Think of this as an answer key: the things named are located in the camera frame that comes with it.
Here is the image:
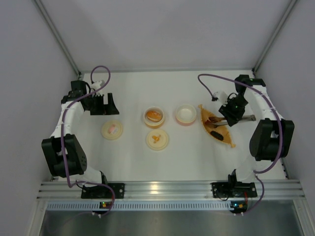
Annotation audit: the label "left aluminium frame post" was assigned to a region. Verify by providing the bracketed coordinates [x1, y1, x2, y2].
[32, 0, 82, 79]

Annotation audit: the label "cream lid orange knob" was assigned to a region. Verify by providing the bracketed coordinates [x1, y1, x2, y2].
[146, 129, 169, 151]

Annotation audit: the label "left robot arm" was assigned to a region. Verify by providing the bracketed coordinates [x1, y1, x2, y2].
[41, 81, 119, 187]

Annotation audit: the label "yellow lunch bowl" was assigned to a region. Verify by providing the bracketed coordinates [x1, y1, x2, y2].
[143, 106, 165, 129]

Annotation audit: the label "right aluminium frame post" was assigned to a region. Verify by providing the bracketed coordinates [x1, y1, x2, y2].
[252, 0, 300, 77]

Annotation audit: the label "aluminium mounting rail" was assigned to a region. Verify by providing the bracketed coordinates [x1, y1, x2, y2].
[36, 179, 305, 201]

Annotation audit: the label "pink lunch bowl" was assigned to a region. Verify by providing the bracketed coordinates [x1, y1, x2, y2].
[175, 104, 197, 126]

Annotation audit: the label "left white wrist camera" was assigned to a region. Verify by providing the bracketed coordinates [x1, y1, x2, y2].
[91, 80, 105, 91]

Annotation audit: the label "metal tongs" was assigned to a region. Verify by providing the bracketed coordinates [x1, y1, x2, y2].
[204, 115, 256, 127]

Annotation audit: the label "red sausage piece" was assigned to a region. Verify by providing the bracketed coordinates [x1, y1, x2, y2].
[207, 123, 219, 128]

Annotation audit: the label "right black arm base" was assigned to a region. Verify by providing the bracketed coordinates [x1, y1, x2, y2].
[211, 182, 257, 199]

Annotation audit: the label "slotted cable duct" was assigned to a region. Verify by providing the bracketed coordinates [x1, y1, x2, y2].
[46, 201, 245, 211]

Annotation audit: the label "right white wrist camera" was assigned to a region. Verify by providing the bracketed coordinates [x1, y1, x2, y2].
[212, 90, 228, 106]

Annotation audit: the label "orange bread roll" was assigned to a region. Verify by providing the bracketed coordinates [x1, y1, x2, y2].
[146, 110, 163, 122]

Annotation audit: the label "cream lid pink knob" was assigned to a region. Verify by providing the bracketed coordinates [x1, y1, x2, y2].
[101, 120, 123, 140]

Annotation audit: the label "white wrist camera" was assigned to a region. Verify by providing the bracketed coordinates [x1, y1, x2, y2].
[91, 80, 105, 91]
[212, 90, 228, 106]

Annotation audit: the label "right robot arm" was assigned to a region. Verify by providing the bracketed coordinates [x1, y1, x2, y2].
[219, 75, 295, 177]

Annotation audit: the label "aluminium frame post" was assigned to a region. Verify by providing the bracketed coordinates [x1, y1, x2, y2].
[252, 0, 300, 77]
[32, 0, 82, 79]

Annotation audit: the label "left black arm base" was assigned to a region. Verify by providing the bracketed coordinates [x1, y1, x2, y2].
[81, 182, 125, 199]

